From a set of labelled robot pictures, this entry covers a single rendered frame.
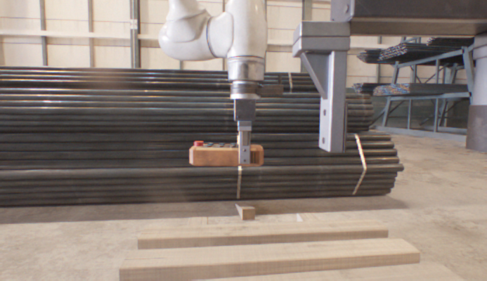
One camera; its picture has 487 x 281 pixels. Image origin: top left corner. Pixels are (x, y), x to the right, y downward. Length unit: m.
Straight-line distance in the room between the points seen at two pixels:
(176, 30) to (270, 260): 0.74
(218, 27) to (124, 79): 1.85
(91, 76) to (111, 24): 7.67
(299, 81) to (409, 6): 2.18
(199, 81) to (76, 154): 1.10
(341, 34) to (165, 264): 0.82
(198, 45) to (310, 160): 1.34
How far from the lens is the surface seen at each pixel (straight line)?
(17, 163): 2.09
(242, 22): 0.59
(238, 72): 0.57
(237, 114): 0.54
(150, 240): 1.06
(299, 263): 0.93
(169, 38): 0.67
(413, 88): 7.04
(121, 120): 1.93
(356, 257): 1.00
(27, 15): 11.41
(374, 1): 0.22
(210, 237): 1.03
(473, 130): 0.29
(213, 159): 0.59
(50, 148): 2.03
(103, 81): 2.45
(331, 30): 0.21
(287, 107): 1.85
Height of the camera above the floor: 0.69
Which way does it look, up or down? 5 degrees down
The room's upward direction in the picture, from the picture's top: 1 degrees clockwise
